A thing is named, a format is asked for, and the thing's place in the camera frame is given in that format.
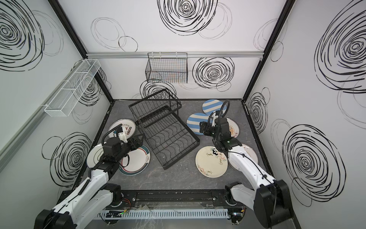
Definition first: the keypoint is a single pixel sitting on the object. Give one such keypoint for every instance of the white mesh wall shelf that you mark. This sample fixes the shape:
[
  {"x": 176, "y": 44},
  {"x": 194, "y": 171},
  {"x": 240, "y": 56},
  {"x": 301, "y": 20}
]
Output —
[{"x": 79, "y": 88}]

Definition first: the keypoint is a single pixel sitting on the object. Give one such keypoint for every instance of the blue striped plate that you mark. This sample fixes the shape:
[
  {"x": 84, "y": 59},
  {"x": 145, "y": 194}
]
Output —
[
  {"x": 211, "y": 106},
  {"x": 194, "y": 120}
]

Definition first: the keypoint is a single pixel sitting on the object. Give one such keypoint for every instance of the white slotted cable duct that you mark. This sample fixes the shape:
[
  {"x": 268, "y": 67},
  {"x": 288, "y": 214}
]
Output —
[{"x": 165, "y": 214}]

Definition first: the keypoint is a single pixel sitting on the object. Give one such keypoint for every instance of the far blue striped plate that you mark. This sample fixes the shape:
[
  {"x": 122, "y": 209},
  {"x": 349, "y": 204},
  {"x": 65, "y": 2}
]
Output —
[{"x": 211, "y": 106}]

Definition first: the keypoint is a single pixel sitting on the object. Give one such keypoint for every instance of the white plate red characters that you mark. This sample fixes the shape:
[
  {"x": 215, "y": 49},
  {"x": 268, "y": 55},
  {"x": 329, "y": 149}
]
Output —
[{"x": 128, "y": 126}]

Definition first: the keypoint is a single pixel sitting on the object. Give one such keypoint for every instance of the orange sunburst plate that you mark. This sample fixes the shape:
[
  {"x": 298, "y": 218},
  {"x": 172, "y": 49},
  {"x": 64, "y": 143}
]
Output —
[
  {"x": 251, "y": 153},
  {"x": 234, "y": 128}
]

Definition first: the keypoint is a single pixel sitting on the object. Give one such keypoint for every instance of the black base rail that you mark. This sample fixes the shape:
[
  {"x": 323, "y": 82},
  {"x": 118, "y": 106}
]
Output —
[{"x": 177, "y": 197}]

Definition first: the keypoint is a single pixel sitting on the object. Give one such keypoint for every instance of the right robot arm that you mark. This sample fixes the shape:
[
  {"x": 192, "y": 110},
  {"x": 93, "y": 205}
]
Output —
[{"x": 257, "y": 177}]

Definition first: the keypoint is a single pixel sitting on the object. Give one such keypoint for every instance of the black wire wall basket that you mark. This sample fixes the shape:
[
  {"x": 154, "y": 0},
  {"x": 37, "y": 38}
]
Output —
[{"x": 171, "y": 67}]

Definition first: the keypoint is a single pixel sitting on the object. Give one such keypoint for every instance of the cream floral plate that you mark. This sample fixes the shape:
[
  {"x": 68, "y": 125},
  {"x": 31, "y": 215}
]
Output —
[{"x": 210, "y": 162}]

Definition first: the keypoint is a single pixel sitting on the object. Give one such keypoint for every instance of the black wire dish rack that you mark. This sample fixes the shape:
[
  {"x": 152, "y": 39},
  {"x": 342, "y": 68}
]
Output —
[{"x": 167, "y": 135}]

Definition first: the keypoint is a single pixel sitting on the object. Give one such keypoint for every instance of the near blue striped plate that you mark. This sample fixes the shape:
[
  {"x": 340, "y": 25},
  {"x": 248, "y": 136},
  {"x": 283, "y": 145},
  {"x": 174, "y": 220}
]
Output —
[{"x": 194, "y": 120}]

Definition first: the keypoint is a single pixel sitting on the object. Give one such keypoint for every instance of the white plate black outline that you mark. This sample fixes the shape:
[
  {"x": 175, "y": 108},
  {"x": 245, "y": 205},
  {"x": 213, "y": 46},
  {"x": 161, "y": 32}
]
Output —
[{"x": 94, "y": 156}]

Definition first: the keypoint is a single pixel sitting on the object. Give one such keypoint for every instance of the red green rimmed plate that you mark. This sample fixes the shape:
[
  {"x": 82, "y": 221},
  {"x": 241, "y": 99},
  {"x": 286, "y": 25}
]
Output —
[{"x": 136, "y": 162}]

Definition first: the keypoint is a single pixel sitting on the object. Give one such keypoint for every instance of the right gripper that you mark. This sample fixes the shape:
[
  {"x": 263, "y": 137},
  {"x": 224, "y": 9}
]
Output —
[{"x": 203, "y": 128}]

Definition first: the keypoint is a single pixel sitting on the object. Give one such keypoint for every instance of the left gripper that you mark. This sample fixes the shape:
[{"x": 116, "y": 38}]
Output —
[{"x": 137, "y": 141}]

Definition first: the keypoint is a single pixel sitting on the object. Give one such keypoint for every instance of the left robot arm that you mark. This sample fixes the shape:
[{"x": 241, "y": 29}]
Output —
[{"x": 95, "y": 193}]

